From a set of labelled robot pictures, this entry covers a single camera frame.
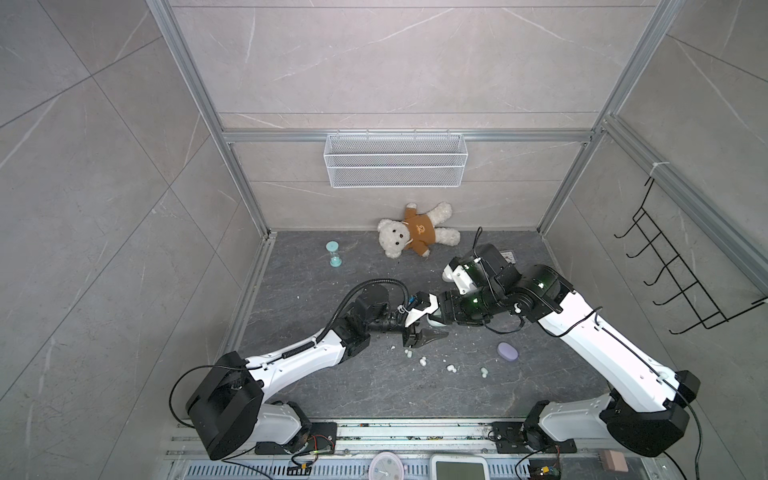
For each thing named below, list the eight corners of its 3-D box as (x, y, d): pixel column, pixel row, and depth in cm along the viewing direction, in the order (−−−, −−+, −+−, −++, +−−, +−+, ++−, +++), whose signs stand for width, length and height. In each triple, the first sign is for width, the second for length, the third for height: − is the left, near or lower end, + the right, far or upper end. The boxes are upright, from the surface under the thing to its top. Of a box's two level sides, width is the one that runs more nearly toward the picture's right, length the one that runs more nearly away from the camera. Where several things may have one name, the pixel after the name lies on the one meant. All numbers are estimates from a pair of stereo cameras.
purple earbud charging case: (494, 350, 90) (496, 347, 89) (500, 342, 92) (502, 339, 90) (512, 364, 88) (514, 362, 86) (518, 356, 89) (520, 353, 87)
